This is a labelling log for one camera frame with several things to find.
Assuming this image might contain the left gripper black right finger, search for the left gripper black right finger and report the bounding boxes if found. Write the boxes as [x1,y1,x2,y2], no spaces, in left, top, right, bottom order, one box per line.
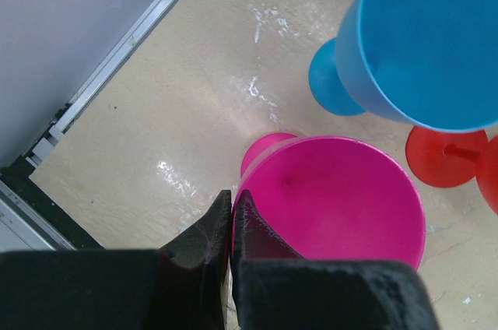
[232,190,440,329]

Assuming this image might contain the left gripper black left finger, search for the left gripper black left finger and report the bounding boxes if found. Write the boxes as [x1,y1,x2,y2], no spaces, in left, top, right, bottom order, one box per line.
[1,190,232,329]

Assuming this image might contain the pink plastic wine glass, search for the pink plastic wine glass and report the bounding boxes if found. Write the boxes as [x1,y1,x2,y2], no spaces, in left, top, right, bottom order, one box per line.
[239,133,426,269]

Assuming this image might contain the red plastic wine glass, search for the red plastic wine glass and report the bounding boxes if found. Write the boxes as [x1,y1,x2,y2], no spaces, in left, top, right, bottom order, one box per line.
[405,127,497,212]

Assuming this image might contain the blue plastic wine glass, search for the blue plastic wine glass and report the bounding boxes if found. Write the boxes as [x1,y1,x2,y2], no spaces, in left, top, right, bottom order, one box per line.
[308,0,497,133]

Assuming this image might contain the aluminium frame rail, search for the aluminium frame rail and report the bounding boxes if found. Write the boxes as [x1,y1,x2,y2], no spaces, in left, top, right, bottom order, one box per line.
[0,0,217,251]

